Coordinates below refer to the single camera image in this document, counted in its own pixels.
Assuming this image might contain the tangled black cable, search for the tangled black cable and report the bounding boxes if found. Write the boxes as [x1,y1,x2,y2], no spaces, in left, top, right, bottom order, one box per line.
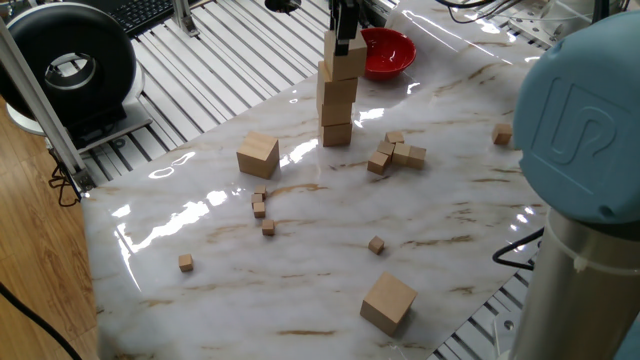
[47,149,81,209]

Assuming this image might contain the black round object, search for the black round object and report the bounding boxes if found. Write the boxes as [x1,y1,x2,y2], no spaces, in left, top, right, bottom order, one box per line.
[263,0,303,14]

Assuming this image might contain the large wooden cube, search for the large wooden cube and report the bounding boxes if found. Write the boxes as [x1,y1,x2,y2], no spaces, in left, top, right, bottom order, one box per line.
[319,122,354,148]
[323,29,369,83]
[318,99,354,128]
[236,130,281,181]
[359,271,419,337]
[316,60,360,107]

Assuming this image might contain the marble pattern board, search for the marble pattern board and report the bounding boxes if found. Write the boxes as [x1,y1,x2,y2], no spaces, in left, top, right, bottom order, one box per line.
[81,0,551,360]

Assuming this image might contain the red bowl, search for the red bowl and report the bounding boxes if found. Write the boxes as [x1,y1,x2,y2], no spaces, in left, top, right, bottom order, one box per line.
[360,27,418,83]

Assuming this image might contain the black keyboard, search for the black keyboard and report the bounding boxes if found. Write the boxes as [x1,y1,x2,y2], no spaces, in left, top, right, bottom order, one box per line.
[74,0,204,39]

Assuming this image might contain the black floor cable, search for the black floor cable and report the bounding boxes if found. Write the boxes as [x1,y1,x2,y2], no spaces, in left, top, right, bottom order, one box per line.
[0,282,84,360]

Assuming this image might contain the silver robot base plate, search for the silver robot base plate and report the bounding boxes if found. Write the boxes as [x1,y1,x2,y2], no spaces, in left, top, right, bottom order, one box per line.
[492,307,521,360]

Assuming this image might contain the aluminium frame profile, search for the aluminium frame profile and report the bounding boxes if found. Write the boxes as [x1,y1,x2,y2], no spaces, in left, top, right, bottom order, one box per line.
[172,0,201,39]
[0,17,97,194]

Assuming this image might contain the black ring-shaped device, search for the black ring-shaped device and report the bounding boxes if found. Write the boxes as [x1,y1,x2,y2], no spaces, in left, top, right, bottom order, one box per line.
[0,1,154,154]

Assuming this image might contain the thick black gripper cable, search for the thick black gripper cable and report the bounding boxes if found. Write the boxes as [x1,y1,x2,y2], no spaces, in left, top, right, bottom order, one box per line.
[433,0,524,25]

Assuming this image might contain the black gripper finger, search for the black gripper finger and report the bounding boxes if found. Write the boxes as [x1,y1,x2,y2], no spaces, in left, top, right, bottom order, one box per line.
[328,0,362,58]

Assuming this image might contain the black base cable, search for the black base cable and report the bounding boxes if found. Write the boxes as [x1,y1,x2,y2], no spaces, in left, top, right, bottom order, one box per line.
[491,227,545,272]

